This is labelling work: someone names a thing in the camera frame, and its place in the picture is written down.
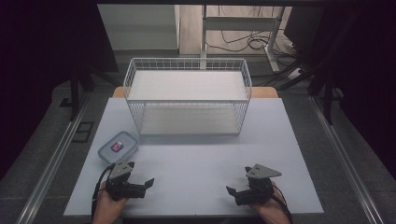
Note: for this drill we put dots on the person's left hand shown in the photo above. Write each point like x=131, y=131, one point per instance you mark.
x=107, y=210

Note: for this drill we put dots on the black stand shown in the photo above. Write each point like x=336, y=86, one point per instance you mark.
x=327, y=93
x=74, y=93

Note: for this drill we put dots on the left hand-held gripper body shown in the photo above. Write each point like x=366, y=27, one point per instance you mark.
x=126, y=189

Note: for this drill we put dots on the white cabinet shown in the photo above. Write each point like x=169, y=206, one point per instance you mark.
x=140, y=28

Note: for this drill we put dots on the white metal desk frame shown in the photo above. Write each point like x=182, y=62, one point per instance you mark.
x=239, y=23

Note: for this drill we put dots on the black rectangular floor frame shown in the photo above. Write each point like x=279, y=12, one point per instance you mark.
x=83, y=132

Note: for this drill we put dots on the wooden table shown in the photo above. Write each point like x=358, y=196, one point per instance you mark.
x=264, y=92

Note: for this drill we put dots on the person's right hand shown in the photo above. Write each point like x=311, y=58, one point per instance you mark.
x=272, y=211

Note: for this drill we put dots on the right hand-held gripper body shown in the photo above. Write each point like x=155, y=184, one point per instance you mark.
x=257, y=194

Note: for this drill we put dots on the white power strip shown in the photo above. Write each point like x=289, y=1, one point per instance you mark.
x=294, y=73

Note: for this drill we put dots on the aluminium rail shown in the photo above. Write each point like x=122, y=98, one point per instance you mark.
x=345, y=158
x=53, y=161

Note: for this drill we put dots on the clear plastic container blue lid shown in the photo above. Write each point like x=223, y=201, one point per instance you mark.
x=117, y=147

